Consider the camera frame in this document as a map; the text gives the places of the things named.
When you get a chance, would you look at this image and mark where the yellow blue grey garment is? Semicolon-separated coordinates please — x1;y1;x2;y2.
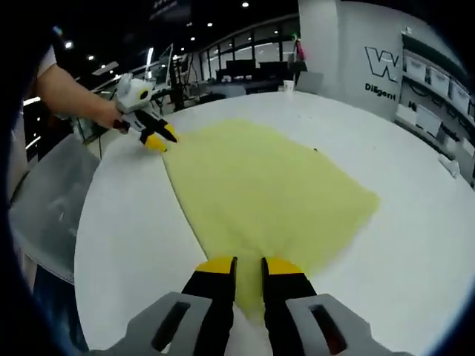
162;118;382;327

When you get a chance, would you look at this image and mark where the black hanging banner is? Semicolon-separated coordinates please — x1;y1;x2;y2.
148;0;194;22

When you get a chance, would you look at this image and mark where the row of white storage bins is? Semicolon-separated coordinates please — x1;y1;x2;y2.
404;51;475;149

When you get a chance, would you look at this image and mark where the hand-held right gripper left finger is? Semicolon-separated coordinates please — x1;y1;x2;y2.
125;255;239;356

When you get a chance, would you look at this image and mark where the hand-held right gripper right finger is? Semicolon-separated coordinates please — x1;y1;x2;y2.
260;256;375;356

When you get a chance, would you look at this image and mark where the clear acrylic frame stand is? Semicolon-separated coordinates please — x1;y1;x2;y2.
143;42;175;98

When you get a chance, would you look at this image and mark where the black computer monitor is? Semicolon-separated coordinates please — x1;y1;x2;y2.
225;59;258;79
258;61;291;80

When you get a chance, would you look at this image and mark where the black tripod stand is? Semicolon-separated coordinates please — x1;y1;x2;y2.
169;55;196;111

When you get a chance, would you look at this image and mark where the person's left hand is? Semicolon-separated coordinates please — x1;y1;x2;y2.
91;99;126;131

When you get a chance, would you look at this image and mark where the metal shelf rack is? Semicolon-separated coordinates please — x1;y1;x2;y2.
399;29;475;156

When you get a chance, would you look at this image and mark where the office chair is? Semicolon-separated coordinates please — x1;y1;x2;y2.
296;70;324;94

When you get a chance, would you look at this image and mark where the person's leg in jeans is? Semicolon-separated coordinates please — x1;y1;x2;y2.
31;255;81;356

